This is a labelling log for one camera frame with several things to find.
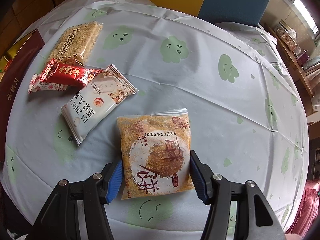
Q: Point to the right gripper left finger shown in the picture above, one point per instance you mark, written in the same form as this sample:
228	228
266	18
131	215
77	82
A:
58	218

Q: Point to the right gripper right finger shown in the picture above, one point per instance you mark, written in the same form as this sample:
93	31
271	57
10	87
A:
255	218

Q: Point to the orange round cake pack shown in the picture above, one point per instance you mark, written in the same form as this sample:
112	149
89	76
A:
156	153

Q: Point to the pink rose candy pack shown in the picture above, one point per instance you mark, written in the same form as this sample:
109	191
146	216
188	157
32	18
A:
36	85

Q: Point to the white ba zhen snack pack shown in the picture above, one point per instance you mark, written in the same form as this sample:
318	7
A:
95	101

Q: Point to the red wedding candy pack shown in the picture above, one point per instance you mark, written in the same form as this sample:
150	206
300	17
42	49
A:
65	74

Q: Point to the puffed rice bar pack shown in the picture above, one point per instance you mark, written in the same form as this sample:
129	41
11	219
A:
76	43

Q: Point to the white green patterned tablecloth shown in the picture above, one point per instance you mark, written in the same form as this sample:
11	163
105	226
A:
246	117

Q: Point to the wooden side desk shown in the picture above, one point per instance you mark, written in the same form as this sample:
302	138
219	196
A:
289	59

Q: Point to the red gold gift box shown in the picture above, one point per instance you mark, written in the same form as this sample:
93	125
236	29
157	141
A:
14	64

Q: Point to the tissue box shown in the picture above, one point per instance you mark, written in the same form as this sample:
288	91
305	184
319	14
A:
282	31

